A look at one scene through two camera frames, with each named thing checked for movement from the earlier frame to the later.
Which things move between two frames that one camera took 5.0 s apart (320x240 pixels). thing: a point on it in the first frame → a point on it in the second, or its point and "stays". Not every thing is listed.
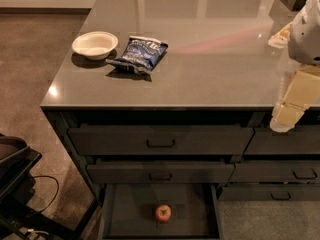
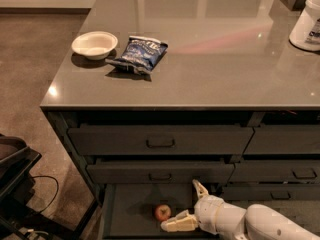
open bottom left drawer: x=128 y=212 stays
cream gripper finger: x=281 y=39 → x=201 y=190
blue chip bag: x=141 y=54 stays
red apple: x=163 y=213 stays
